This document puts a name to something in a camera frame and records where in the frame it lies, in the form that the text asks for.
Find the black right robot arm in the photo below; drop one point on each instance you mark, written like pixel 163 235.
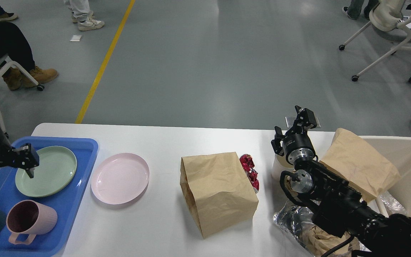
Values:
pixel 337 207

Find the pink plate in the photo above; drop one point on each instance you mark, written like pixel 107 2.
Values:
pixel 120 178

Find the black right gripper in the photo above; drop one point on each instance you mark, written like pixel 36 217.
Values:
pixel 298 146

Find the crumpled brown paper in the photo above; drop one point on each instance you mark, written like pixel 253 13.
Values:
pixel 319 242

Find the green plate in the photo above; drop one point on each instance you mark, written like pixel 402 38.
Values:
pixel 57 168

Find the white paper cup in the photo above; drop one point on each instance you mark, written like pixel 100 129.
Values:
pixel 280 164

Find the blue plastic tray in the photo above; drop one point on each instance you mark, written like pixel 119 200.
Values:
pixel 66 202

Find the standing person white sneakers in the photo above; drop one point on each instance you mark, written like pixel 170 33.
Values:
pixel 82 15

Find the white office chair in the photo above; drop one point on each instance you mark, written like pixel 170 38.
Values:
pixel 387 20

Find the brown paper bag on table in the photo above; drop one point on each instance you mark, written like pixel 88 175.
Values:
pixel 217 191

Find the red foil wrapper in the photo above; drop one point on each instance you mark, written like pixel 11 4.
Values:
pixel 248 166

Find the seated person in black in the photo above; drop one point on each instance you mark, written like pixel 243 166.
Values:
pixel 14 44

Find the paper scrap on floor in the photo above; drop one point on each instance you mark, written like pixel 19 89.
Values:
pixel 76 38

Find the brown paper bag in bin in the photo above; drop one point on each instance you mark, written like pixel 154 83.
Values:
pixel 355 160

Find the pink mug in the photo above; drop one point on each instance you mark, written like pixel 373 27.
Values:
pixel 27 219

